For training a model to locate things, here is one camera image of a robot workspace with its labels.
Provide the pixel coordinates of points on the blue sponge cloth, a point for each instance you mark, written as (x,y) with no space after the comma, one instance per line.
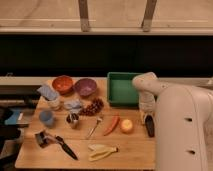
(47,92)

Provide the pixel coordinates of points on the blue box beside table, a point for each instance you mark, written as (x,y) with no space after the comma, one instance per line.
(20,117)

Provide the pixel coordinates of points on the yellow orange fruit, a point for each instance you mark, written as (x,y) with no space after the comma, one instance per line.
(126,126)

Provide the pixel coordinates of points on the orange bowl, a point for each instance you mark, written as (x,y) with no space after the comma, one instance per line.
(63,84)

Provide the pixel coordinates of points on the metal cup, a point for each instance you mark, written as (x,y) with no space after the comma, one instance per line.
(72,119)

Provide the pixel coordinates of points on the purple bowl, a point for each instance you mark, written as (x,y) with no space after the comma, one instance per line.
(85,87)

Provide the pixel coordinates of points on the light blue crumpled cloth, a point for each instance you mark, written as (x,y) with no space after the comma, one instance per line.
(73,105)

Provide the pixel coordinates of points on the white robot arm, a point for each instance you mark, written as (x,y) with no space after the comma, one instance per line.
(181,111)

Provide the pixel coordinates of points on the green plastic tray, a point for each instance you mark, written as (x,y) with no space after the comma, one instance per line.
(120,90)

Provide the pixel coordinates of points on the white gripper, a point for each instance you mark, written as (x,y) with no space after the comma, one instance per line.
(147,104)

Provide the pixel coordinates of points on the black handled knife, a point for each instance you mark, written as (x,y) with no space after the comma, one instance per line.
(66,148)

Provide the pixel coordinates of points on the white cup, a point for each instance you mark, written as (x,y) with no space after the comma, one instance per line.
(54,104)

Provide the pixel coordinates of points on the metal fork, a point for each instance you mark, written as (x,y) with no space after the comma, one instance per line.
(98,121)

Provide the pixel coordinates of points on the blue plastic cup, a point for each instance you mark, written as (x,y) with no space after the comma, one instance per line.
(46,117)

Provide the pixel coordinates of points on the bunch of red grapes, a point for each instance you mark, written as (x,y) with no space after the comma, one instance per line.
(93,108)

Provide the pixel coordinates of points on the wooden cutting board table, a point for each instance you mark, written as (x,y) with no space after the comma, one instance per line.
(136,150)

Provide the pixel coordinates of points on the black metal clip tool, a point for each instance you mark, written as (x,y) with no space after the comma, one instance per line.
(44,139)

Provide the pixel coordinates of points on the yellow banana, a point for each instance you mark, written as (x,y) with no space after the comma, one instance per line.
(100,151)

